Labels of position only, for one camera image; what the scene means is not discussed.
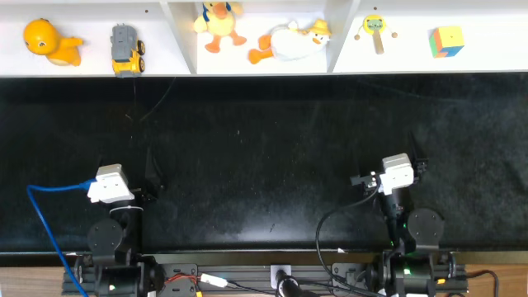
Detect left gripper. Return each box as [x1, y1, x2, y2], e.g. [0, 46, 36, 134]
[130, 145, 167, 203]

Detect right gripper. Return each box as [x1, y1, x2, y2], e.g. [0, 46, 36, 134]
[350, 131, 430, 196]

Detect grey and yellow toy truck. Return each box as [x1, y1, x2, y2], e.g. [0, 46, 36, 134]
[109, 23, 147, 79]

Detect many-coloured puzzle cube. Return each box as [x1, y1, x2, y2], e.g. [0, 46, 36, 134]
[428, 25, 466, 59]

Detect yellow rattle drum toy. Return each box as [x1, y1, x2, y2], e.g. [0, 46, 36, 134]
[353, 14, 399, 56]

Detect yellow rubber duck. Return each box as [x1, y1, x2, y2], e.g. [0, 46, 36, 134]
[22, 17, 85, 68]

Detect white shelf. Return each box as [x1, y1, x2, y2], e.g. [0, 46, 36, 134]
[0, 0, 528, 78]

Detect white plush duck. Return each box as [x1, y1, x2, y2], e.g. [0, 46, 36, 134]
[247, 18, 332, 65]

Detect yellow plush duck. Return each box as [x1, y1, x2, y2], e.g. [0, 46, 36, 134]
[192, 2, 248, 54]

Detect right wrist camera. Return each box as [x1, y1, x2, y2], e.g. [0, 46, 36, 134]
[376, 153, 415, 196]

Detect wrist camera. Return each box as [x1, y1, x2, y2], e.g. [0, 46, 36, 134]
[376, 153, 415, 196]
[87, 163, 135, 205]

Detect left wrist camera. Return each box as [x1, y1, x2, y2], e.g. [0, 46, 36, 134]
[87, 163, 135, 205]

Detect blue cable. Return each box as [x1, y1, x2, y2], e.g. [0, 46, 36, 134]
[26, 178, 98, 297]

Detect mounting rail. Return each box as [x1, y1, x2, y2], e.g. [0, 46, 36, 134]
[61, 262, 500, 297]

